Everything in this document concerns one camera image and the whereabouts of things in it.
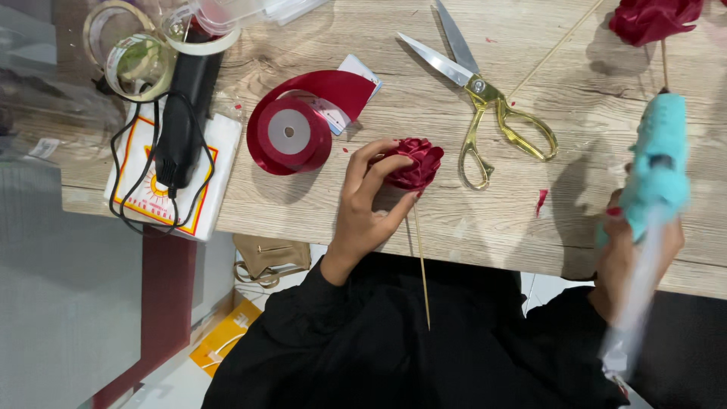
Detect person's right hand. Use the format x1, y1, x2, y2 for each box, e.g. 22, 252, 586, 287
588, 164, 686, 326

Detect person's left hand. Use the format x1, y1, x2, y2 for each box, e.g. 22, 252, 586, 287
321, 138, 424, 286

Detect teal hot glue gun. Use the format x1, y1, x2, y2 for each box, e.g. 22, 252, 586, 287
594, 91, 692, 248

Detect red ribbon rose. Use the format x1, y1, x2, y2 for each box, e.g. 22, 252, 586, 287
608, 0, 705, 93
369, 137, 445, 332

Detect translucent white glue stick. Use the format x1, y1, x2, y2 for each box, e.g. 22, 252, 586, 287
599, 207, 668, 398

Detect bare wooden skewer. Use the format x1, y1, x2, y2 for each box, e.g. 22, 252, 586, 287
508, 0, 606, 98

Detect person's black garment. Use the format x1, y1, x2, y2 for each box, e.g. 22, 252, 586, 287
200, 251, 727, 409

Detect white printed card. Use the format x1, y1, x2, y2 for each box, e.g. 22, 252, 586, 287
294, 54, 383, 136

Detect red satin ribbon spool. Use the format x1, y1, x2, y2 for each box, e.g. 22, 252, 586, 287
246, 70, 377, 176

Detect beige bag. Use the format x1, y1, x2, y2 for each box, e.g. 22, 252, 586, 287
232, 233, 312, 290

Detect stack of clear plastic sleeves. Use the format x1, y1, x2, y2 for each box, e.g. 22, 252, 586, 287
262, 0, 331, 27

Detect white packet with red-yellow print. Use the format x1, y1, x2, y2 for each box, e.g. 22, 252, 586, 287
103, 97, 244, 243

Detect yellow carton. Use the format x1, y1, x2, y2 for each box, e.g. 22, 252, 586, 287
189, 298, 264, 379

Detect white tape roll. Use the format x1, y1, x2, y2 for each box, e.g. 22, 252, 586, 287
161, 5, 243, 57

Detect clear plastic container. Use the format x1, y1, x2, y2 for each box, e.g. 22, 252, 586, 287
190, 0, 269, 36

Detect black electric tool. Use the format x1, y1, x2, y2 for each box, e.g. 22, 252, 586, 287
154, 27, 226, 192

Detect clear tape roll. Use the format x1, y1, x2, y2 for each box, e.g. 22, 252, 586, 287
82, 0, 158, 70
105, 32, 178, 103

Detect clear plastic bag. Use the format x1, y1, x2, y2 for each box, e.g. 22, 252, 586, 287
0, 0, 128, 168

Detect gold handled scissors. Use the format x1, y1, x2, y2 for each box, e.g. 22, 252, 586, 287
397, 0, 560, 192

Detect black power cable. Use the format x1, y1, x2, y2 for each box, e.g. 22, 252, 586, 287
92, 74, 217, 237

